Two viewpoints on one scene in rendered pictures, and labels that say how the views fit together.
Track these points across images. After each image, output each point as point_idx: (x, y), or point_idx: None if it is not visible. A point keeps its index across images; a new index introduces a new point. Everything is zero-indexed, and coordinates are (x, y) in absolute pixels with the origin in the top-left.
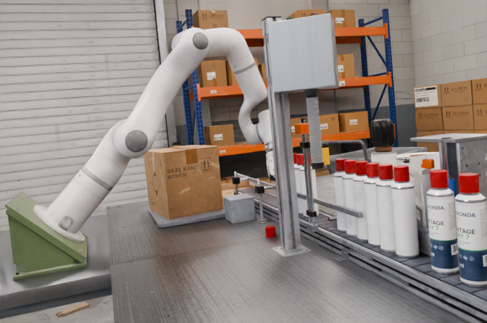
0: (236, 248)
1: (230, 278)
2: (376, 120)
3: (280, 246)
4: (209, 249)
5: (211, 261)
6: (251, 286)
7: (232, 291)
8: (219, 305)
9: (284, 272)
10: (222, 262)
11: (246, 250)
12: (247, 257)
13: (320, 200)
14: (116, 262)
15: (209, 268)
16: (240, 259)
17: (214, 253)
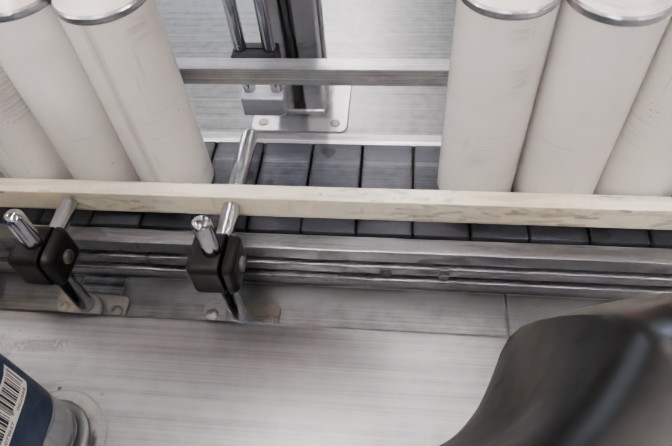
0: (426, 17)
1: None
2: (664, 344)
3: (348, 86)
4: None
5: None
6: None
7: None
8: None
9: (173, 41)
10: None
11: (390, 27)
12: (330, 17)
13: (253, 58)
14: None
15: None
16: (327, 5)
17: None
